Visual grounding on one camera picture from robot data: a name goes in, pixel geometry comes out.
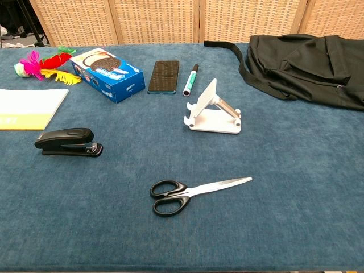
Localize black smartphone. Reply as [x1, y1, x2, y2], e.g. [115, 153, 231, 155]
[147, 60, 180, 95]

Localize green marker pen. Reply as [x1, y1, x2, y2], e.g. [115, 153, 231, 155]
[183, 64, 200, 96]

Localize woven rattan folding screen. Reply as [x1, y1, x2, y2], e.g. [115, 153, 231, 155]
[29, 0, 364, 47]

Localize yellow white notepad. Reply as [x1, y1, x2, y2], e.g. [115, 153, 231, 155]
[0, 88, 70, 131]

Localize black tripod stand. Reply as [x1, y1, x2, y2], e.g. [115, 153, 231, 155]
[17, 0, 49, 48]

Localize colourful feather shuttlecock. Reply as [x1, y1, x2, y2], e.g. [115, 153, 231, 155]
[13, 45, 82, 86]

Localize black-handled scissors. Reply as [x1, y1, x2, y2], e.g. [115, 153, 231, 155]
[150, 177, 253, 218]

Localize white folding phone stand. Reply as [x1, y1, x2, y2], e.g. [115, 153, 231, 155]
[183, 78, 242, 135]

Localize black backpack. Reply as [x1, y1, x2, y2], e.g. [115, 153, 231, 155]
[204, 34, 364, 111]

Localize blue cookie box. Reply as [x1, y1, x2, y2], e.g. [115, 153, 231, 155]
[69, 48, 146, 104]

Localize black stapler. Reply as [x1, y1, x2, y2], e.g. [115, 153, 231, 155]
[34, 127, 104, 158]

